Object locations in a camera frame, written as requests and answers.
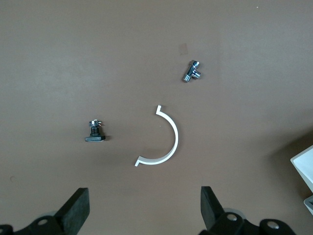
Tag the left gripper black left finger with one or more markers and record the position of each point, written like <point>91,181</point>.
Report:
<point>77,210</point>

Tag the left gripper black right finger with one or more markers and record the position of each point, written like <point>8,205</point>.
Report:
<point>210,208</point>

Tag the white plastic drawer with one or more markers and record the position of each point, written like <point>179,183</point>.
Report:
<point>304,166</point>

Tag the black push button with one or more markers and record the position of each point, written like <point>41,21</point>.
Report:
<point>96,137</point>

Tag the chrome valve fitting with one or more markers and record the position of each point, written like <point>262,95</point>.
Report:
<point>190,71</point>

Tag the white semicircular bracket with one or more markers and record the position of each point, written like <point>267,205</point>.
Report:
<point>174,137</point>

